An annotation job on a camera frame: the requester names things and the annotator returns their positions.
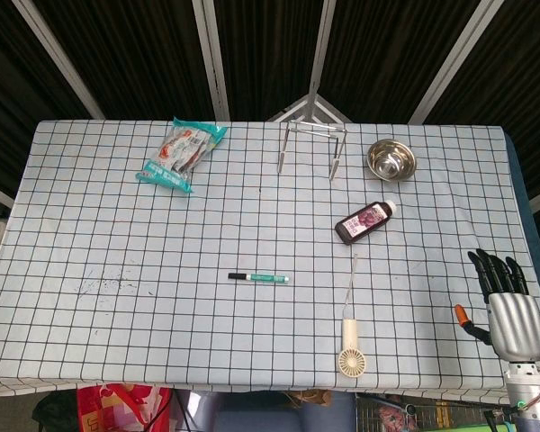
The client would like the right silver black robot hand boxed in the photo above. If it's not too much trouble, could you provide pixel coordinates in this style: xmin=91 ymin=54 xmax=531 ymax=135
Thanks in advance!
xmin=454 ymin=248 xmax=540 ymax=362

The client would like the green white marker pen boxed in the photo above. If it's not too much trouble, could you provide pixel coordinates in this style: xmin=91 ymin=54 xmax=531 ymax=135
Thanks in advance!
xmin=246 ymin=273 xmax=292 ymax=285

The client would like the dark purple bottle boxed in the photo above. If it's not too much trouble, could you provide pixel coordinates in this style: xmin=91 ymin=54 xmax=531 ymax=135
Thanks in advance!
xmin=334 ymin=200 xmax=397 ymax=247

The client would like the black bag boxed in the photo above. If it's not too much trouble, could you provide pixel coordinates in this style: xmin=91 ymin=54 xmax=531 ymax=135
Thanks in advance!
xmin=31 ymin=389 xmax=80 ymax=432

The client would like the metal shopping basket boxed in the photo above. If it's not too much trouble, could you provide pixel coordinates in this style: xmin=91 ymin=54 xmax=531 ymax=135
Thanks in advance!
xmin=355 ymin=393 xmax=509 ymax=432

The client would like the red plastic bag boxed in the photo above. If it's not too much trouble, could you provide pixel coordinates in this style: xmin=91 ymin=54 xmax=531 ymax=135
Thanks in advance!
xmin=76 ymin=382 xmax=175 ymax=432

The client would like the beige handheld fan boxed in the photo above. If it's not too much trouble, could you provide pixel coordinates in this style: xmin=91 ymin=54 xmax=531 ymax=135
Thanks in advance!
xmin=337 ymin=318 xmax=369 ymax=375

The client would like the white blue checked tablecloth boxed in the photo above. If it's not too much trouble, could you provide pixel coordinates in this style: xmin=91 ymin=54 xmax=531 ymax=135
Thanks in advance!
xmin=0 ymin=117 xmax=540 ymax=404

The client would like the stainless steel bowl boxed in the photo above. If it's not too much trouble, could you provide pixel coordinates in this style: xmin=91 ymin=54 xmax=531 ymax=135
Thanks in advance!
xmin=365 ymin=138 xmax=419 ymax=183

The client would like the teal snack bag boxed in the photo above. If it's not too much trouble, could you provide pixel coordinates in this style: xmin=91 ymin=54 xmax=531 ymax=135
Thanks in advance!
xmin=136 ymin=115 xmax=229 ymax=195

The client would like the blue grey chair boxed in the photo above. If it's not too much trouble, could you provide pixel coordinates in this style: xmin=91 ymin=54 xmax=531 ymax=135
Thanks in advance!
xmin=175 ymin=389 xmax=356 ymax=432

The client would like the white triangular partition foot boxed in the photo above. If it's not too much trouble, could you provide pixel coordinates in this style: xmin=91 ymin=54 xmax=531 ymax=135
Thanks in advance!
xmin=265 ymin=93 xmax=353 ymax=123

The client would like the white fan wrist strap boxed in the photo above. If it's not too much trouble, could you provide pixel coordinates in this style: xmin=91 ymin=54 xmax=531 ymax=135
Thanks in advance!
xmin=344 ymin=253 xmax=359 ymax=320

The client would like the metal wire stand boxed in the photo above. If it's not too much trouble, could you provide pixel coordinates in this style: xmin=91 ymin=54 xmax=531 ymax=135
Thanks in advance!
xmin=276 ymin=120 xmax=347 ymax=182

